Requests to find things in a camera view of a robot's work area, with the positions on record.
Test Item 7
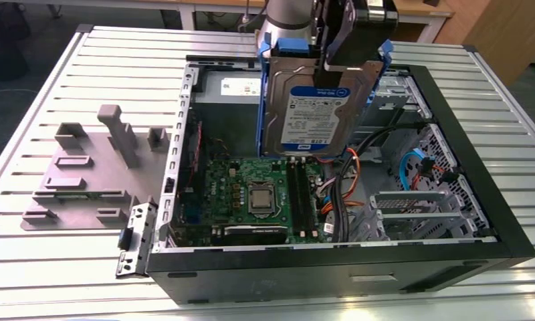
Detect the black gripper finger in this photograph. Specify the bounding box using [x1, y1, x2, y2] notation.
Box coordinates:
[314, 65, 340, 89]

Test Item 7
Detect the hard disk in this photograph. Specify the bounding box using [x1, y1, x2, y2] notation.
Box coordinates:
[254, 37, 394, 158]

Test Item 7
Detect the blue data wire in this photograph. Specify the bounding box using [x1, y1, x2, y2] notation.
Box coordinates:
[401, 150, 437, 191]

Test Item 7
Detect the orange black power wire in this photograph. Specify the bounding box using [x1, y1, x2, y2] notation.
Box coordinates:
[418, 158, 463, 183]

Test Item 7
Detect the grey optical drive cage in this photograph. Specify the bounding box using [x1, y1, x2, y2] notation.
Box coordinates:
[351, 68, 431, 141]

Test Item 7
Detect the grey power supply unit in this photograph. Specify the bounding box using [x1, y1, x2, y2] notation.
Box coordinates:
[191, 70, 268, 160]

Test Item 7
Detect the CPU socket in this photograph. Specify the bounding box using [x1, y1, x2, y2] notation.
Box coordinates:
[247, 180, 282, 220]

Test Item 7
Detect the black RAM slot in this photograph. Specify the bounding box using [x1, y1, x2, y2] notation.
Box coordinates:
[299, 157, 320, 237]
[288, 157, 308, 237]

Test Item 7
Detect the tan wooden cabinet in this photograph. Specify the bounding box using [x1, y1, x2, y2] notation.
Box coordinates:
[434, 0, 535, 86]

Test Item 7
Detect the silver CPU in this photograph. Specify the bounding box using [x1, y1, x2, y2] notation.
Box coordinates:
[251, 189, 274, 210]

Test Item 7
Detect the green motherboard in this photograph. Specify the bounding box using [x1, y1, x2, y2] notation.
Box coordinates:
[171, 156, 335, 247]

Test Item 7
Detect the black graphics card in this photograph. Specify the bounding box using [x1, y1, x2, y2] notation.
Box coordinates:
[211, 224, 291, 247]

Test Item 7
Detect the black PC case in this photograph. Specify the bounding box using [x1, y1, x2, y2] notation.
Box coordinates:
[144, 54, 535, 305]

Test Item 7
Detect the grey parts rack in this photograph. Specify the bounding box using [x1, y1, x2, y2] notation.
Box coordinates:
[20, 104, 174, 231]

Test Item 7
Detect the green RAM stick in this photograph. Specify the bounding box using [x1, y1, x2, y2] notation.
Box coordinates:
[55, 191, 99, 201]

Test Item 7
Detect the wooden desk white frame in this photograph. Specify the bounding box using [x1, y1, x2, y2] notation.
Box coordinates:
[160, 0, 457, 43]

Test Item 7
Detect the orange yellow wire bundle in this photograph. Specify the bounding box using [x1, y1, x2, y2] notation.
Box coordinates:
[320, 148, 367, 217]

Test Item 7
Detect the thin red wire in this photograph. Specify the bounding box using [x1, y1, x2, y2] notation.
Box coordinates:
[184, 120, 206, 193]

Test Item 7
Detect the black cable bundle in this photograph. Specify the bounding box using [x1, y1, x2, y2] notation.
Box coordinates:
[330, 122, 431, 243]

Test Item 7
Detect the grey expansion slot bracket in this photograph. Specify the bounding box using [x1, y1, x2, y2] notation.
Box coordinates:
[115, 202, 160, 279]

